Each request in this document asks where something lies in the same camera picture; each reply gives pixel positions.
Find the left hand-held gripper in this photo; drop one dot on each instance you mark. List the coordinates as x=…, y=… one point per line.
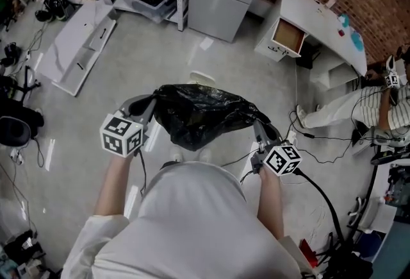
x=120, y=136

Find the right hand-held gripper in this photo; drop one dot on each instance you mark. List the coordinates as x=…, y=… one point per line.
x=283, y=160

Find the black plastic garbage bag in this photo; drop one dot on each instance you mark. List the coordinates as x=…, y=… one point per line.
x=201, y=114

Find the person's left forearm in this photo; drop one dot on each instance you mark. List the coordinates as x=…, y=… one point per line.
x=113, y=184

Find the person's right forearm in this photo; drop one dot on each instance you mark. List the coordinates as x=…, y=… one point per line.
x=270, y=207

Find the white box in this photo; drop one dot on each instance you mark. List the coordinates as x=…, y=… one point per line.
x=201, y=77

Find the black power adapter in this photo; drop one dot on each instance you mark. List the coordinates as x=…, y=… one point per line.
x=309, y=135

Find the person's left white shoe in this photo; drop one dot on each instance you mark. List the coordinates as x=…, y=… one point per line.
x=176, y=154

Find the person's white shoe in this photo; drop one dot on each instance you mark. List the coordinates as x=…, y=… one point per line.
x=176, y=154
x=205, y=155

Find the person's black trousers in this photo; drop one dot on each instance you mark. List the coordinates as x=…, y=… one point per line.
x=167, y=164

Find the person's right white shoe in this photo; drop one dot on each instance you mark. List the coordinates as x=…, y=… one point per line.
x=205, y=155

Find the white low cabinet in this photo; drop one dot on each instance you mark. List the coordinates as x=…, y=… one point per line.
x=73, y=47

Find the clear plastic storage bin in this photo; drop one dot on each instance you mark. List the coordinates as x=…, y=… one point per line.
x=144, y=3

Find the person's white shirt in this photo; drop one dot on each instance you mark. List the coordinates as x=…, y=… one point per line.
x=192, y=223

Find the white desk with drawer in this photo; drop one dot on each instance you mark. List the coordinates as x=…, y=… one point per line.
x=314, y=21

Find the red plastic case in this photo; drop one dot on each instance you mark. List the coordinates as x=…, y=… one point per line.
x=308, y=252

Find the black office chair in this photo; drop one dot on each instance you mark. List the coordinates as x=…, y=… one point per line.
x=16, y=128

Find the teal cloth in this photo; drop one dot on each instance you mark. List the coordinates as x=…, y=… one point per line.
x=357, y=41

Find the white side cabinet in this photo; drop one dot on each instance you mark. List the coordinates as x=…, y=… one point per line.
x=376, y=216

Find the black swivel chair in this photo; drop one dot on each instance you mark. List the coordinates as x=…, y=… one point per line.
x=349, y=261

